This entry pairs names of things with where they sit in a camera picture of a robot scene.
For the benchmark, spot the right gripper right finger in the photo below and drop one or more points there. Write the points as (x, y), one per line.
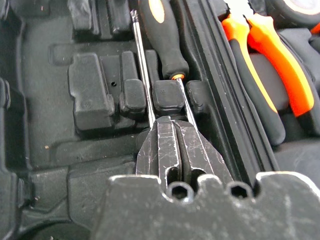
(200, 152)

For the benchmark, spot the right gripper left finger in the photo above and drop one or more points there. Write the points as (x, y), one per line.
(160, 147)

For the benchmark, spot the black plastic tool case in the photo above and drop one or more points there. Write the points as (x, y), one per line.
(50, 100)

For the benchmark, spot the Phillips screwdriver steel shaft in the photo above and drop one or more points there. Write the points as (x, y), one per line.
(141, 62)

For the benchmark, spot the black round tape measure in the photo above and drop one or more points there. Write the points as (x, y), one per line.
(282, 12)

